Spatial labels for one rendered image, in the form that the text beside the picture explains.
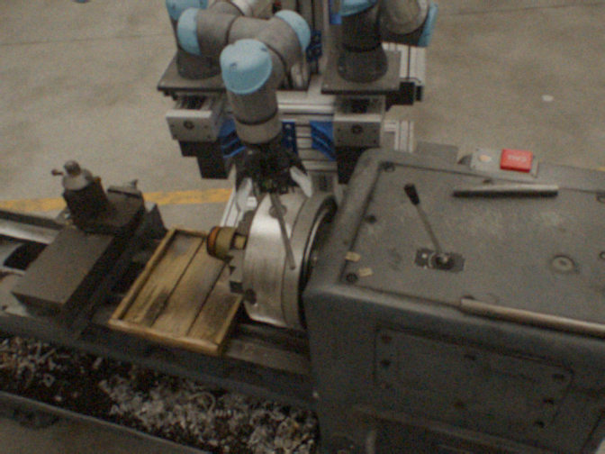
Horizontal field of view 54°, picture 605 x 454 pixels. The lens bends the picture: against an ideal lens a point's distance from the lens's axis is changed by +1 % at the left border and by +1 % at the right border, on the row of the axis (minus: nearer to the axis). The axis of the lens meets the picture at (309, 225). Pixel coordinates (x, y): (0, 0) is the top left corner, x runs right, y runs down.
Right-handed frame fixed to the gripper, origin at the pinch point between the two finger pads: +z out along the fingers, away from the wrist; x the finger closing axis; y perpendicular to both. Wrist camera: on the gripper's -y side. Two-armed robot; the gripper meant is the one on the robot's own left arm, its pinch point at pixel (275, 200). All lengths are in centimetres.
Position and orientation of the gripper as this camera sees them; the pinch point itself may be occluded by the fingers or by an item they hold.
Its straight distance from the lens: 115.9
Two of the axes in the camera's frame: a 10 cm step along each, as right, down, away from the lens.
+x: 9.7, -2.3, 0.6
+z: 1.0, 6.3, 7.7
